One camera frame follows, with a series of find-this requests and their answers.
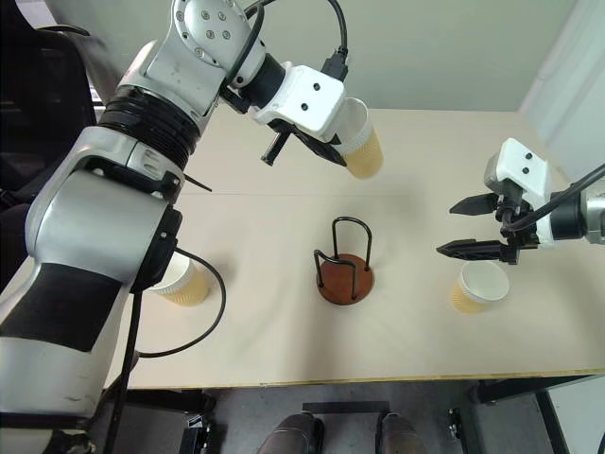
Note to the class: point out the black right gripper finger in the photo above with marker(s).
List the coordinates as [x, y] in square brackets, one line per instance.
[472, 249]
[472, 204]

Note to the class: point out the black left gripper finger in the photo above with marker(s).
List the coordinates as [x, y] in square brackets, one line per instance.
[274, 150]
[325, 150]

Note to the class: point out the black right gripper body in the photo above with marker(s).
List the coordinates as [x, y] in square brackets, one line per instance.
[513, 222]

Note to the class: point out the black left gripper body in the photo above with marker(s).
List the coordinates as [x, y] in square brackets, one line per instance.
[285, 128]

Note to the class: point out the tan ribbed paper cup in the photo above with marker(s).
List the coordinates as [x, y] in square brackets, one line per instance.
[479, 288]
[365, 151]
[186, 284]

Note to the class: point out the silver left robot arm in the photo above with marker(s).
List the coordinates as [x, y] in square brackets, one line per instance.
[142, 142]

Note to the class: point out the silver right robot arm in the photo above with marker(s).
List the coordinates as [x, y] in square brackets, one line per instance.
[591, 213]

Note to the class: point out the dark rounded shape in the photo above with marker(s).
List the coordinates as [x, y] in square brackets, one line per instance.
[293, 432]
[399, 432]

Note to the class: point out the black chair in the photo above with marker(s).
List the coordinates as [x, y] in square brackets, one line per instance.
[42, 118]

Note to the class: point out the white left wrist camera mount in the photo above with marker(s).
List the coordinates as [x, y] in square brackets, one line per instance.
[307, 101]

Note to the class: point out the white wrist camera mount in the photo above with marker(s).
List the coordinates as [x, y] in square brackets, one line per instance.
[524, 170]
[307, 101]

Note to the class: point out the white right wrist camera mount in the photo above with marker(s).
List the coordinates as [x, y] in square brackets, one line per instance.
[524, 170]

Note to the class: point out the black table frame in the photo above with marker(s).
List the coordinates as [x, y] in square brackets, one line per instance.
[520, 392]

